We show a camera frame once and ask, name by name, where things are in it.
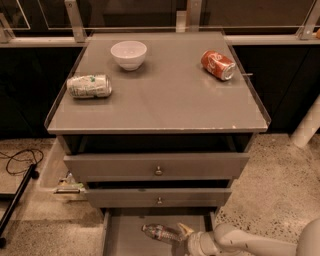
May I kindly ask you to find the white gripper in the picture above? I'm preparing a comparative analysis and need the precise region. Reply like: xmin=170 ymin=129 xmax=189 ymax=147
xmin=177 ymin=223 xmax=217 ymax=256

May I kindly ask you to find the black floor cable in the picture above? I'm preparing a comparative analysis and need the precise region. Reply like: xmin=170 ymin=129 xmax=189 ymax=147
xmin=0 ymin=148 xmax=45 ymax=177

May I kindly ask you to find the round metal knob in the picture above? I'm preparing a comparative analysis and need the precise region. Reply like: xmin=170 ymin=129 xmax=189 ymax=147
xmin=154 ymin=166 xmax=163 ymax=176
xmin=157 ymin=197 xmax=163 ymax=206

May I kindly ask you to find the round metal top knob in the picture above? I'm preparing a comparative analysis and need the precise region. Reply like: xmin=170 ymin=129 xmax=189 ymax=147
xmin=154 ymin=166 xmax=163 ymax=176

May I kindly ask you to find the white green soda can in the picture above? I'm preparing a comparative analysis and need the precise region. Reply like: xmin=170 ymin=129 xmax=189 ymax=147
xmin=67 ymin=74 xmax=112 ymax=99

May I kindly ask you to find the grey bottom drawer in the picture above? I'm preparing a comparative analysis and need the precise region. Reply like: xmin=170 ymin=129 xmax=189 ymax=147
xmin=102 ymin=207 xmax=216 ymax=256

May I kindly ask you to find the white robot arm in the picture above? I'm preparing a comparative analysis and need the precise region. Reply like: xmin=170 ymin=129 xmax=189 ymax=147
xmin=178 ymin=219 xmax=320 ymax=256

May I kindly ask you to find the grey drawer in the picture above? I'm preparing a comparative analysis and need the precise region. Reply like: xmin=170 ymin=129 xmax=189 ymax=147
xmin=64 ymin=153 xmax=249 ymax=183
xmin=85 ymin=188 xmax=231 ymax=208
xmin=102 ymin=207 xmax=216 ymax=256

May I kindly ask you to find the black stand leg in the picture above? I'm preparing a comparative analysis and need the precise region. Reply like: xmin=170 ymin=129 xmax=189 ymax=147
xmin=0 ymin=164 xmax=39 ymax=249

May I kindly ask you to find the grey middle drawer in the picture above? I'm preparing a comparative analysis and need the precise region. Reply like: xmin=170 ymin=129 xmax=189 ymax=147
xmin=85 ymin=188 xmax=231 ymax=208

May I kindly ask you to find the round metal middle knob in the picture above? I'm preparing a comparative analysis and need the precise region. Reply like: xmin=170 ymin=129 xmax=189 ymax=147
xmin=157 ymin=197 xmax=163 ymax=206

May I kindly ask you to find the grey drawer cabinet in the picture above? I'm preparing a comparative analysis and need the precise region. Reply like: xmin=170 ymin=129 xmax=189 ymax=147
xmin=44 ymin=31 xmax=272 ymax=256

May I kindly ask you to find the white cylindrical post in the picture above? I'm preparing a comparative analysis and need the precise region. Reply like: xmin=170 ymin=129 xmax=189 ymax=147
xmin=291 ymin=95 xmax=320 ymax=148

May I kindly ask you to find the red cola can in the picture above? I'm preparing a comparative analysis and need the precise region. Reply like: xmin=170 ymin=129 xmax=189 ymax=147
xmin=201 ymin=50 xmax=236 ymax=81

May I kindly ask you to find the grey top drawer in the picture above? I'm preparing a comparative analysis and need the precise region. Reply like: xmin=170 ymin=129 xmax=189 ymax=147
xmin=64 ymin=153 xmax=249 ymax=183

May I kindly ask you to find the clear plastic water bottle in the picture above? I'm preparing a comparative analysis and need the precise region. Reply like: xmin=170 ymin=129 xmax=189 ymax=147
xmin=141 ymin=224 xmax=184 ymax=244

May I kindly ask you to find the metal railing frame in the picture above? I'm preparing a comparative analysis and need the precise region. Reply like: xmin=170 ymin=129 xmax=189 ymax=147
xmin=0 ymin=0 xmax=320 ymax=47

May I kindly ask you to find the clear plastic storage bin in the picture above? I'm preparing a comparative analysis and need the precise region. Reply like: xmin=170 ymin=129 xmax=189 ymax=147
xmin=38 ymin=139 xmax=86 ymax=201

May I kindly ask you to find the white ceramic bowl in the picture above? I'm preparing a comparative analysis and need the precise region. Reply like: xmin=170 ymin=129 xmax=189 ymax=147
xmin=110 ymin=41 xmax=147 ymax=71

